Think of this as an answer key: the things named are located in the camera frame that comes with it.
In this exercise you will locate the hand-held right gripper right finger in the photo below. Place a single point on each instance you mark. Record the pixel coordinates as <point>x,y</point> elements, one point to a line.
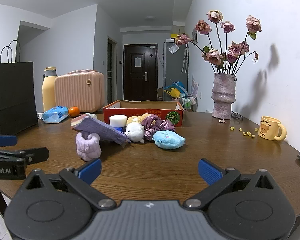
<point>210,171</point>

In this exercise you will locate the blue bag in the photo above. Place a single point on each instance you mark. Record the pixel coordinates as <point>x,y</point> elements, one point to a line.
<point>180,85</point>

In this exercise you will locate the small white object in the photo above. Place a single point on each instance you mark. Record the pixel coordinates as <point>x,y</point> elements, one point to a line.
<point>40,115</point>

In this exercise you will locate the yellow box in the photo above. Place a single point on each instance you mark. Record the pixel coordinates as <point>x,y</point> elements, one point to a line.
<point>174,36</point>

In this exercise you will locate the black paper bag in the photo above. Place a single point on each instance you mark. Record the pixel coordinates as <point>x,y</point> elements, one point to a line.
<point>12,92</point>

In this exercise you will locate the pink ceramic vase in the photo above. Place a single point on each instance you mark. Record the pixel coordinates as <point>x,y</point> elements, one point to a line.
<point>223,95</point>

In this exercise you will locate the lilac fluffy wrist band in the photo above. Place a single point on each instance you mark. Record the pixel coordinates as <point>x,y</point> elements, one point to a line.
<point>88,150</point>

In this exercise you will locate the purple satin cloth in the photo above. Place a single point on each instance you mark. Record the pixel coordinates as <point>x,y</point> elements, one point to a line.
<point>162,126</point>

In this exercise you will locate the bunch of dried pink roses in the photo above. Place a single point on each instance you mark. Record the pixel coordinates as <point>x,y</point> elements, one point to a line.
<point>215,56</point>

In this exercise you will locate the light blue plush toy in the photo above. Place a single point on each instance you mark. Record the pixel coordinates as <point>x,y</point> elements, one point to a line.
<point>168,140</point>

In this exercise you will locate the clear folded umbrella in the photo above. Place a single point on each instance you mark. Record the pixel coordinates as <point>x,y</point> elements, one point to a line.
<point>183,62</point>
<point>187,55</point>

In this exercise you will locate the dark brown entrance door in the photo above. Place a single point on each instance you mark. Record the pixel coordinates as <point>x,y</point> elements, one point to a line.
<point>140,85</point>

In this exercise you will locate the purple towel cloth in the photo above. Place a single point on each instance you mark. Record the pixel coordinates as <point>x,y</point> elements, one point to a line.
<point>102,130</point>

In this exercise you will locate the round ceiling lamp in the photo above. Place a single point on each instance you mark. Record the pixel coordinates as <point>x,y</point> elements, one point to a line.
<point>149,18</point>

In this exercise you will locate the pink ribbed suitcase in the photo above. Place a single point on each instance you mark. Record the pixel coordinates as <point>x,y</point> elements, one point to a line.
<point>77,92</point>

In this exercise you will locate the orange cardboard box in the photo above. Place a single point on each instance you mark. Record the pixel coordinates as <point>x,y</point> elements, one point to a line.
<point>140,111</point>

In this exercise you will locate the brown cardboard carton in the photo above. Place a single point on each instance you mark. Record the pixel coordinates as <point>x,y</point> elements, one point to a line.
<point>160,93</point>

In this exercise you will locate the eyeglasses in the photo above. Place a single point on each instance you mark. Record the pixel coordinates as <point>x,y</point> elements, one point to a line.
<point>236,115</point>

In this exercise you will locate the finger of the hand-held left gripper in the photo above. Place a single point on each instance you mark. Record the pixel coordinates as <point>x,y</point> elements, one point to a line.
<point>3,140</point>
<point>32,154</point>

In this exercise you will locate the orange fruit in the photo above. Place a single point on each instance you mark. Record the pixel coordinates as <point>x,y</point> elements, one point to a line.
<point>74,111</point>

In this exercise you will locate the white trolley with bottles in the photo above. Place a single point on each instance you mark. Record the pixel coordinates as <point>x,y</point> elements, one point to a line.
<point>187,102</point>

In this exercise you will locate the purple feather wall decoration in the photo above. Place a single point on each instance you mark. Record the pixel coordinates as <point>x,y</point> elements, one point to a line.
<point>195,86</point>

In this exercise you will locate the white paper sheet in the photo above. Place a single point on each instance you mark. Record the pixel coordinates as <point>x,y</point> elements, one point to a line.
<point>137,62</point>

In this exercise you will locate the yellow bear mug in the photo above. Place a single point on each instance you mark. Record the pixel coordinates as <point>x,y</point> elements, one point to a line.
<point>267,128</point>

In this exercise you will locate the white and yellow plush toy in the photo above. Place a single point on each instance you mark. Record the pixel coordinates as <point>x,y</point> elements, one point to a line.
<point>135,132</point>

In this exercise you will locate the grey interior door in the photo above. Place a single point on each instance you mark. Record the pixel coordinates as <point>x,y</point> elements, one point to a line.
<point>110,75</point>

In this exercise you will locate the large blue wipes pack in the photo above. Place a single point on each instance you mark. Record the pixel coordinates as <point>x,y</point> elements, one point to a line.
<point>53,115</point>

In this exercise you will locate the scattered yellow crumbs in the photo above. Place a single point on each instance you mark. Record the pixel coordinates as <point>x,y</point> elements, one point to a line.
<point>232,128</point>

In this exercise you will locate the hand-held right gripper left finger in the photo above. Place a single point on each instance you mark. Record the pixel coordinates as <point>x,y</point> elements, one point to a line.
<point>88,171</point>

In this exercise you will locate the grey refrigerator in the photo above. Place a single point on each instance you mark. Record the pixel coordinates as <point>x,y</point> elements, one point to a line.
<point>172,70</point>

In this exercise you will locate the clear plastic bag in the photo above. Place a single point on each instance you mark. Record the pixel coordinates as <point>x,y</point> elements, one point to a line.
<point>173,49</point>

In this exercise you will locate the yellow bag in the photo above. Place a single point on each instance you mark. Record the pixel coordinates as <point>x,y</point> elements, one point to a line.
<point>173,93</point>

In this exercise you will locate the cream yellow bottle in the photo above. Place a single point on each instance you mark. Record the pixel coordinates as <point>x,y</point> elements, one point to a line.
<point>48,92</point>

